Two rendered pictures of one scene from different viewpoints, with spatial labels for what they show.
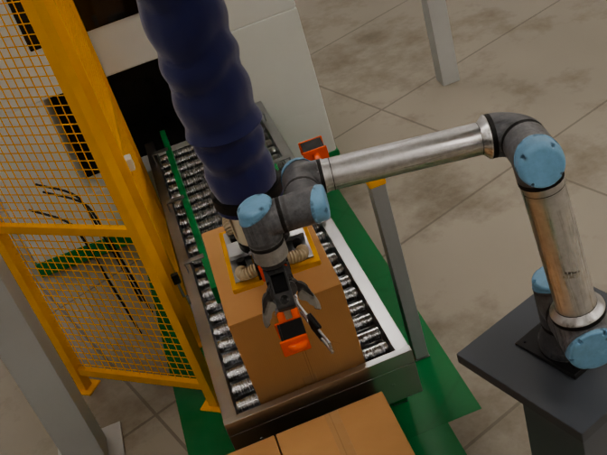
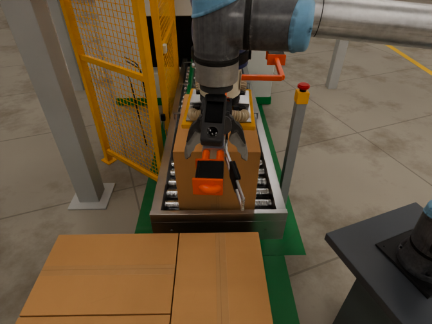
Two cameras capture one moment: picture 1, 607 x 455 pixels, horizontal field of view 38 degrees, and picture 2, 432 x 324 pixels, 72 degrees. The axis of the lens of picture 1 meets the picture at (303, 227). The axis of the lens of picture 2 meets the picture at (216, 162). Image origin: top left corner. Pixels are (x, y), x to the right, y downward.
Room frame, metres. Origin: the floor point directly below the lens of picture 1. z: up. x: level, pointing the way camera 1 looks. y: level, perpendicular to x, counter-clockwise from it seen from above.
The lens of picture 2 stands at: (1.24, 0.05, 1.74)
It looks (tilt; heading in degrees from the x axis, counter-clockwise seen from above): 38 degrees down; 5
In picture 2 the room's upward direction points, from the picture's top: straight up
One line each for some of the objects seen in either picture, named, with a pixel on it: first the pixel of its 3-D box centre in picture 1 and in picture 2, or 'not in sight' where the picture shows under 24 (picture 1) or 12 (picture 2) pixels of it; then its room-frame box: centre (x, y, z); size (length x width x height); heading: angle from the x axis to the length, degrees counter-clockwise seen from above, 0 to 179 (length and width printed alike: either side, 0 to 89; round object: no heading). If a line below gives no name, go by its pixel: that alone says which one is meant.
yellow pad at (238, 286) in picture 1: (238, 254); (197, 103); (2.41, 0.23, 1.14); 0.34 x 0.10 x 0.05; 2
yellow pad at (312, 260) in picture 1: (294, 235); (242, 104); (2.41, 0.04, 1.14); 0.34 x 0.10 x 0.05; 2
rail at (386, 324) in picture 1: (318, 213); (254, 116); (3.47, -0.09, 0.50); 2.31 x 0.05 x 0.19; 6
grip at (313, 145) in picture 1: (313, 150); (275, 56); (2.72, -0.12, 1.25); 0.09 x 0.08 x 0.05; 92
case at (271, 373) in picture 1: (281, 298); (216, 149); (2.62, 0.16, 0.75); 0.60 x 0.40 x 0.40; 4
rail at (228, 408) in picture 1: (186, 264); (176, 117); (3.41, 0.57, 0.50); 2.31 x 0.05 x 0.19; 6
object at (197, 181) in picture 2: (293, 336); (208, 176); (1.81, 0.12, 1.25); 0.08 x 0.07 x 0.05; 2
